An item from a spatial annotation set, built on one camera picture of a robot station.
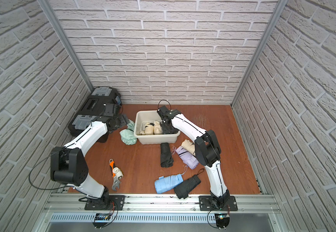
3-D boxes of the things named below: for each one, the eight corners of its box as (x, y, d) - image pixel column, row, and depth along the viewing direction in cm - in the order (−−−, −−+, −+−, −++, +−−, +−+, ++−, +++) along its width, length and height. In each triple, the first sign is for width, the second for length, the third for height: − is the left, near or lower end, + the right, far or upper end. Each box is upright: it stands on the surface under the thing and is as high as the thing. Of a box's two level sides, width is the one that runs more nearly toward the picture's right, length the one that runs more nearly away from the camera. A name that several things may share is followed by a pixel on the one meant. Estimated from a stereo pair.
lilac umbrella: (190, 170, 86) (191, 169, 83) (175, 151, 94) (175, 149, 91) (199, 164, 88) (199, 162, 86) (183, 146, 96) (183, 143, 94)
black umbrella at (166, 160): (159, 167, 87) (159, 163, 82) (161, 144, 97) (160, 140, 92) (173, 167, 87) (173, 163, 83) (173, 144, 97) (173, 140, 92)
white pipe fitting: (118, 180, 83) (116, 178, 80) (113, 171, 86) (111, 169, 83) (124, 176, 84) (122, 173, 81) (119, 167, 88) (117, 165, 84)
